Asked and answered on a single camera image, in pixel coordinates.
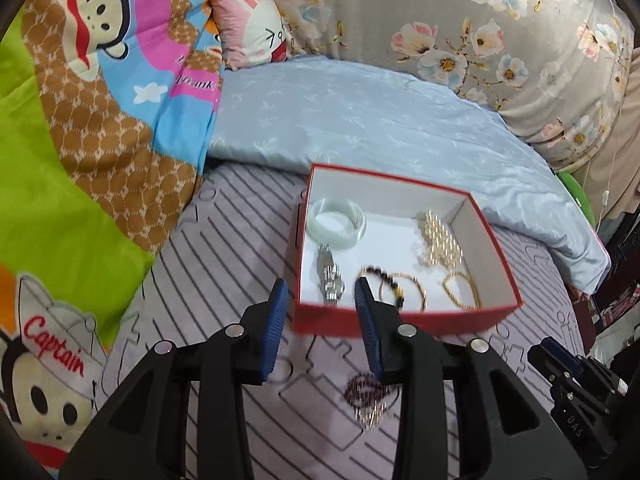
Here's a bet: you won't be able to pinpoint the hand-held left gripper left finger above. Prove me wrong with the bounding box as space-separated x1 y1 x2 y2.
59 278 291 480

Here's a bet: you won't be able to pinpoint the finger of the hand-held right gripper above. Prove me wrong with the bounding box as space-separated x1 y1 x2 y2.
527 337 588 392

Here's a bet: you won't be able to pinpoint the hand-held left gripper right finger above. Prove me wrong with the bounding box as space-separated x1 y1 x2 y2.
353 276 586 480

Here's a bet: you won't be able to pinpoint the dark bead bracelet gold accents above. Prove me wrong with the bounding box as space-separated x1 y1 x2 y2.
358 266 405 311

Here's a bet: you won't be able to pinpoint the silver metal wristwatch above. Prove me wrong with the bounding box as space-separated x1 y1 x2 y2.
316 243 346 307

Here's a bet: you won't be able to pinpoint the garnet bead necklace gold pendant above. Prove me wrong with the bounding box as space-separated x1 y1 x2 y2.
345 372 403 430

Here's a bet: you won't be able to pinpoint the thin gold bangle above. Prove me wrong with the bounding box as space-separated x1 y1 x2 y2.
380 271 428 312

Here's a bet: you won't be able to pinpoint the red cardboard box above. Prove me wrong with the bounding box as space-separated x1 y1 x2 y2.
291 162 524 337

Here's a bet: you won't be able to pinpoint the pale green jade bangle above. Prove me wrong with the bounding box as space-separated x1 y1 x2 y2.
306 198 367 243

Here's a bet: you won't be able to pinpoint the white pearl bracelet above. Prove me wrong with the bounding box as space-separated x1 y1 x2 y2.
416 211 463 268

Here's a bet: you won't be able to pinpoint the grey striped bed sheet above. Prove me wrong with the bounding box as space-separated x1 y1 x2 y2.
100 162 586 480

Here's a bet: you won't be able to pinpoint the green plastic object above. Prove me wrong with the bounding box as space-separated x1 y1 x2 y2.
556 170 597 226

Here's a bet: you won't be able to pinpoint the light blue quilt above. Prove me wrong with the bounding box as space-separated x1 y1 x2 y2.
207 56 610 296

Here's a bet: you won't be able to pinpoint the colourful cartoon monkey blanket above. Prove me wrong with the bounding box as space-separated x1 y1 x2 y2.
0 0 226 461

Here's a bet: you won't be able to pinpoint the pink cartoon cat pillow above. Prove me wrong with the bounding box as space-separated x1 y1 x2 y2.
209 0 293 72

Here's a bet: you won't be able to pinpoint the grey floral pillow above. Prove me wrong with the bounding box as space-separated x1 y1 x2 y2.
235 0 636 171

